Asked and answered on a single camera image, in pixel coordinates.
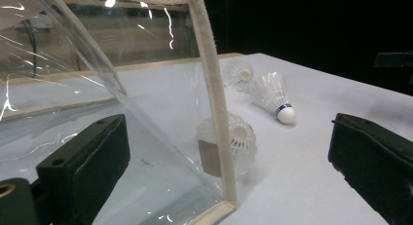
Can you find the beige wooden desk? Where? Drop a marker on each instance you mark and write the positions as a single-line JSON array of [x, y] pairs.
[[146, 40]]

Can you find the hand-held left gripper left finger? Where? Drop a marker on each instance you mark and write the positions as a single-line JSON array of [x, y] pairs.
[[84, 160]]

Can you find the white shuttlecock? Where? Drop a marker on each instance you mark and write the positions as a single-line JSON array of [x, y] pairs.
[[243, 137], [238, 74], [285, 114]]

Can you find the clear plastic bag beige trim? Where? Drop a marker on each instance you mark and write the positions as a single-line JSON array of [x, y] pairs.
[[214, 88]]

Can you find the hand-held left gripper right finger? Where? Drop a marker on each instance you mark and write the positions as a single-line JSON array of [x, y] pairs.
[[376, 160]]

